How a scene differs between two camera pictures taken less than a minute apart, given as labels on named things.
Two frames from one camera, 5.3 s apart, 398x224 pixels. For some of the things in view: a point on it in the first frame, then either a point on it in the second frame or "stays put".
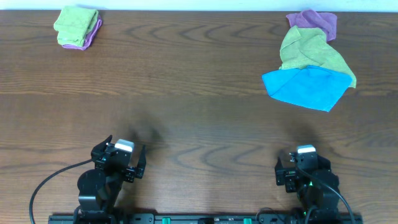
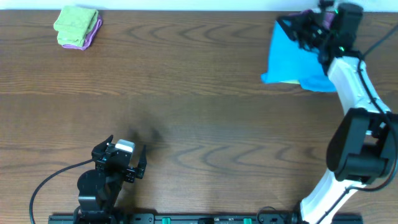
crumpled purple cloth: x=311 y=18 stays put
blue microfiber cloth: x=313 y=87 to x=290 y=62
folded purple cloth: x=90 y=37 stays put
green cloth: x=301 y=48 to x=292 y=82
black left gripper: x=99 y=152 stays put
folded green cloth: x=75 y=24 stays put
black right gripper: x=288 y=173 to x=303 y=25
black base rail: x=203 y=218 stays put
